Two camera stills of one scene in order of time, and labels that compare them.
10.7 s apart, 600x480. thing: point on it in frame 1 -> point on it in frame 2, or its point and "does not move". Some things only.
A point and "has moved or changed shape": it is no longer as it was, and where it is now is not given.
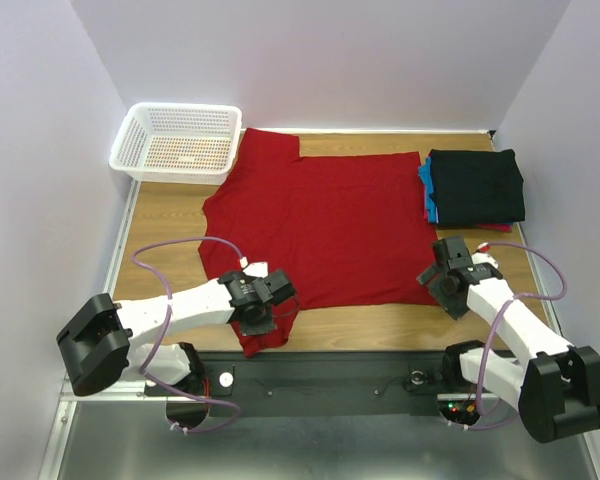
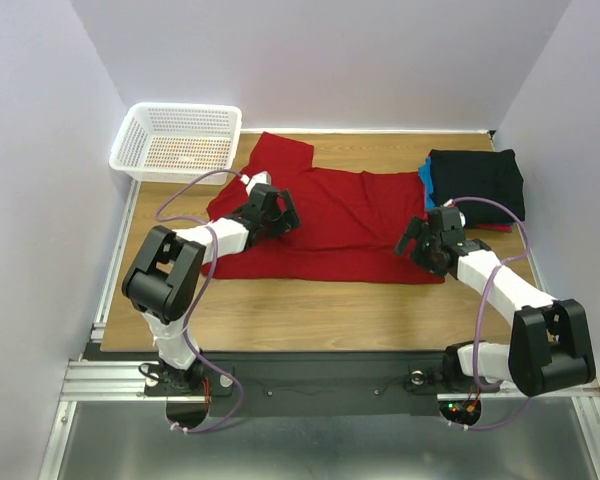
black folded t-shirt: x=477 y=187 does not move
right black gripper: x=431 y=273 -> x=421 y=242
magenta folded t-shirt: x=495 y=227 does not move
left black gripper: x=255 y=329 -> x=289 y=221
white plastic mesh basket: x=178 y=142 does not move
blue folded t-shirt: x=426 y=175 does not move
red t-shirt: x=350 y=231 has moved or changed shape
